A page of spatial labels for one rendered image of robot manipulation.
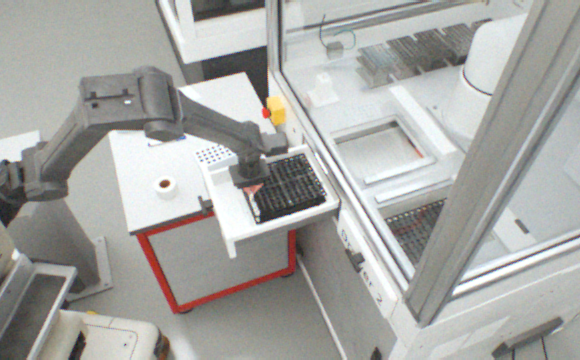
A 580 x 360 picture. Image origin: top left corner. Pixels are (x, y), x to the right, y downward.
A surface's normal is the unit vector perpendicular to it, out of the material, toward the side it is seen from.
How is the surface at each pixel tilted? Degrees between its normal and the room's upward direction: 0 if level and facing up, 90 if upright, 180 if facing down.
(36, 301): 0
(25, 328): 0
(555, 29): 90
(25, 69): 0
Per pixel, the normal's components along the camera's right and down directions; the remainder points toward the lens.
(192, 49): 0.37, 0.72
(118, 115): 0.30, -0.24
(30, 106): 0.00, -0.63
